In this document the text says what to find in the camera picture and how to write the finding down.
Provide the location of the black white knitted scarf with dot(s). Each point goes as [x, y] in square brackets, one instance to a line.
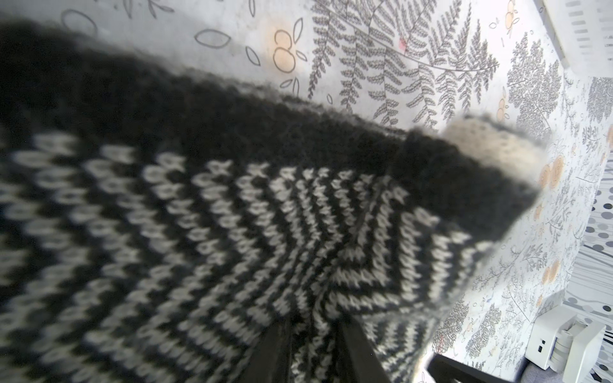
[154, 225]

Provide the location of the white and grey box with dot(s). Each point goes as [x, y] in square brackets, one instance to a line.
[559, 341]

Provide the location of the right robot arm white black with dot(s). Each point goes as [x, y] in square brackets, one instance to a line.
[445, 370]

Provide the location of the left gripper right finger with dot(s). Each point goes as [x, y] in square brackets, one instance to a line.
[356, 359]

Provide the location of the white plastic perforated basket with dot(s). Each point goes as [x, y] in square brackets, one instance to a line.
[581, 31]

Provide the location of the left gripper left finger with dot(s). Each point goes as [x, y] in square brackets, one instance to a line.
[271, 360]

